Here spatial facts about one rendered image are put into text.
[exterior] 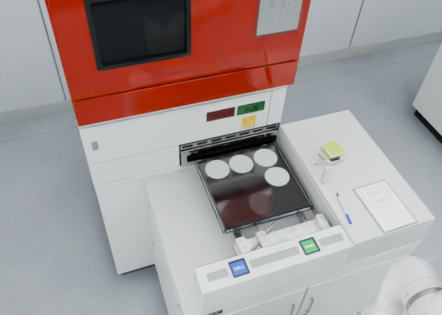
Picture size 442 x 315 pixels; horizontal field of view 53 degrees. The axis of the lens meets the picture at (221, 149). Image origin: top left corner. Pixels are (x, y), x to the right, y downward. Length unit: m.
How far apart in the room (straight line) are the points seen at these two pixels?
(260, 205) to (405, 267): 0.61
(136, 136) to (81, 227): 1.20
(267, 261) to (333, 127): 0.73
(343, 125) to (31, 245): 1.85
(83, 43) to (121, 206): 0.88
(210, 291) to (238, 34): 0.83
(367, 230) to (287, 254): 0.31
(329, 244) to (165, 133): 0.74
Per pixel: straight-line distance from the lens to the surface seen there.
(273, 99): 1.82
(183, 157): 1.85
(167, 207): 1.80
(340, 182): 1.78
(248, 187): 1.77
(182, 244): 1.71
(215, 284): 1.48
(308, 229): 1.72
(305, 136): 1.91
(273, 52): 1.59
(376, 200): 1.77
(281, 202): 1.75
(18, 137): 3.42
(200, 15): 1.40
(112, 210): 2.03
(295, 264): 1.54
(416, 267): 1.36
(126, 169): 1.84
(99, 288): 2.59
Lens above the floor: 2.29
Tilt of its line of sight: 47 degrees down
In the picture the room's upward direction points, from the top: 4 degrees clockwise
